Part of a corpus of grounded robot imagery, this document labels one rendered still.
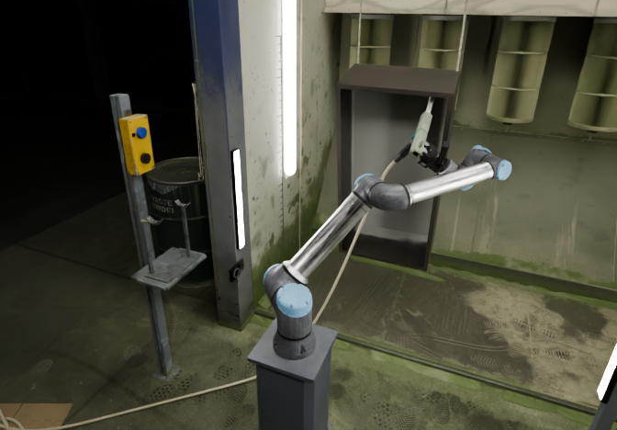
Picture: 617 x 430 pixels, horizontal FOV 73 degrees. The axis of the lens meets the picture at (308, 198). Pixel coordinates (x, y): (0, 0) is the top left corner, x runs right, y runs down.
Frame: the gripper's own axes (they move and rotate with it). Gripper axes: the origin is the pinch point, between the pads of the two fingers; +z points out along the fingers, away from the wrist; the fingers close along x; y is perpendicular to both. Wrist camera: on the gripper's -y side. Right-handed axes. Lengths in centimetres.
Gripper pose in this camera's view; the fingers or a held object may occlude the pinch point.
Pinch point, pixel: (414, 140)
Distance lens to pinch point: 204.6
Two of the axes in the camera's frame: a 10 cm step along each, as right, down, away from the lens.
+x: 3.4, -7.2, 6.1
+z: -8.2, -5.4, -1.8
